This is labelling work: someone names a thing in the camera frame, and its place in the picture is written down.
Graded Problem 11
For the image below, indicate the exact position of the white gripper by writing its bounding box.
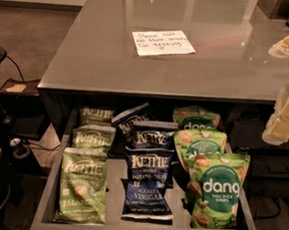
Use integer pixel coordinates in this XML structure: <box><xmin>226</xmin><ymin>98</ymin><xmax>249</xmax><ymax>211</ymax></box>
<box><xmin>262</xmin><ymin>35</ymin><xmax>289</xmax><ymax>145</ymax></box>

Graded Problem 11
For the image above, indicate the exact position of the green jalapeno chip bag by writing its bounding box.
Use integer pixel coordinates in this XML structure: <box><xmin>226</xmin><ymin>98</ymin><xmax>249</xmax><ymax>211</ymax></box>
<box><xmin>55</xmin><ymin>147</ymin><xmax>108</xmax><ymax>225</ymax></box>

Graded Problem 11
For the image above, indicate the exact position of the rear green Dang chips bag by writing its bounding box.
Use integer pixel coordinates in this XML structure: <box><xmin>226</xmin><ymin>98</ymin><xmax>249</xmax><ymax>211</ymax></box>
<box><xmin>172</xmin><ymin>105</ymin><xmax>220</xmax><ymax>130</ymax></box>

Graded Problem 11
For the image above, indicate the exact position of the green dang chips bag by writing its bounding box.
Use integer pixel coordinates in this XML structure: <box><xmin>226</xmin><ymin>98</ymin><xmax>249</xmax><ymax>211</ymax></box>
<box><xmin>173</xmin><ymin>128</ymin><xmax>227</xmax><ymax>171</ymax></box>
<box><xmin>172</xmin><ymin>105</ymin><xmax>220</xmax><ymax>130</ymax></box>
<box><xmin>188</xmin><ymin>153</ymin><xmax>250</xmax><ymax>230</ymax></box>

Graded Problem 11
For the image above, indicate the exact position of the front green Dang chips bag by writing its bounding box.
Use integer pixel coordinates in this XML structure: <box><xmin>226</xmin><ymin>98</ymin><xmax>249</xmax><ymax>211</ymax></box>
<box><xmin>188</xmin><ymin>153</ymin><xmax>250</xmax><ymax>230</ymax></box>

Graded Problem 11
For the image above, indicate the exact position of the middle green Dang chips bag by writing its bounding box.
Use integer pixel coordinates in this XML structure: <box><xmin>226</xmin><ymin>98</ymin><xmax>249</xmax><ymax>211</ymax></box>
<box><xmin>173</xmin><ymin>128</ymin><xmax>227</xmax><ymax>171</ymax></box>

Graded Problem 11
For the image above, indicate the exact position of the grey open drawer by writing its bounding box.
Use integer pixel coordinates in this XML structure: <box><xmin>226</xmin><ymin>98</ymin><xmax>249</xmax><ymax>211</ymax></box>
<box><xmin>15</xmin><ymin>104</ymin><xmax>288</xmax><ymax>230</ymax></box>

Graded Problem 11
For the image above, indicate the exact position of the middle blue Kettle chip bag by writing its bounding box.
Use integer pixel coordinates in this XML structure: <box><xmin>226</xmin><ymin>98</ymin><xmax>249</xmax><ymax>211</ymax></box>
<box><xmin>131</xmin><ymin>120</ymin><xmax>178</xmax><ymax>150</ymax></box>

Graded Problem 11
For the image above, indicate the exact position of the blue kettle chip bag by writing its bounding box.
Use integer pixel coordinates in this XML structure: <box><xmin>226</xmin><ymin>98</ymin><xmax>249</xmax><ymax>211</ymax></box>
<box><xmin>131</xmin><ymin>120</ymin><xmax>178</xmax><ymax>150</ymax></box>
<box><xmin>111</xmin><ymin>103</ymin><xmax>149</xmax><ymax>135</ymax></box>

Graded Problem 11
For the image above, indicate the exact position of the front blue Kettle vinegar bag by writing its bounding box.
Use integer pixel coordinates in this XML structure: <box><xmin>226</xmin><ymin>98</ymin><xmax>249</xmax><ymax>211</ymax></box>
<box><xmin>122</xmin><ymin>147</ymin><xmax>173</xmax><ymax>221</ymax></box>

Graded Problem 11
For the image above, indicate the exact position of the rear blue Kettle chip bag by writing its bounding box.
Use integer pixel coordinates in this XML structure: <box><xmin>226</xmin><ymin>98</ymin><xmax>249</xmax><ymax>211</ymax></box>
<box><xmin>111</xmin><ymin>103</ymin><xmax>149</xmax><ymax>135</ymax></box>

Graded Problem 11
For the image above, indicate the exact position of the grey counter cabinet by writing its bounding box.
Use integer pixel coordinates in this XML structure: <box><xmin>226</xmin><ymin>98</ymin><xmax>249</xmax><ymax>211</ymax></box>
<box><xmin>33</xmin><ymin>0</ymin><xmax>289</xmax><ymax>159</ymax></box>

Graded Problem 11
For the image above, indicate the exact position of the rear green Kettle chip bag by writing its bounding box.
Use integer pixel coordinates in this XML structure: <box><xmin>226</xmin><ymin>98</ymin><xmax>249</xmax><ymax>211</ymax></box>
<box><xmin>79</xmin><ymin>107</ymin><xmax>114</xmax><ymax>126</ymax></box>

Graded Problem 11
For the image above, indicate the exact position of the green kettle chip bag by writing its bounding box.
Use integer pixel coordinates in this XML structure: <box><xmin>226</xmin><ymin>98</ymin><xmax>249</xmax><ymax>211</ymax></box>
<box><xmin>72</xmin><ymin>124</ymin><xmax>116</xmax><ymax>153</ymax></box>
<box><xmin>79</xmin><ymin>107</ymin><xmax>114</xmax><ymax>126</ymax></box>

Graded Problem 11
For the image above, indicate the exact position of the middle green Kettle chip bag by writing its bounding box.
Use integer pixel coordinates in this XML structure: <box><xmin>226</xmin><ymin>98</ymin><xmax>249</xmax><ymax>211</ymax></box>
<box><xmin>72</xmin><ymin>124</ymin><xmax>116</xmax><ymax>153</ymax></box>

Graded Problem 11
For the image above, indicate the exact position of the white handwritten paper note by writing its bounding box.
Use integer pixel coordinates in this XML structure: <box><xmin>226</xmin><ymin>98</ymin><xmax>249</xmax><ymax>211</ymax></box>
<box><xmin>132</xmin><ymin>30</ymin><xmax>195</xmax><ymax>57</ymax></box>

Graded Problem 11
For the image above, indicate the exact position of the dark side table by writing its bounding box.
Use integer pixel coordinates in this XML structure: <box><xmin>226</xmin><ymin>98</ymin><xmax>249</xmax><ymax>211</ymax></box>
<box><xmin>0</xmin><ymin>79</ymin><xmax>42</xmax><ymax>138</ymax></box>

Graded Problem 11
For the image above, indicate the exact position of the black cable on floor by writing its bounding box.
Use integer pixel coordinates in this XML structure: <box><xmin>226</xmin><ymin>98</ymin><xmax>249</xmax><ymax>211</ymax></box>
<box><xmin>0</xmin><ymin>53</ymin><xmax>28</xmax><ymax>84</ymax></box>

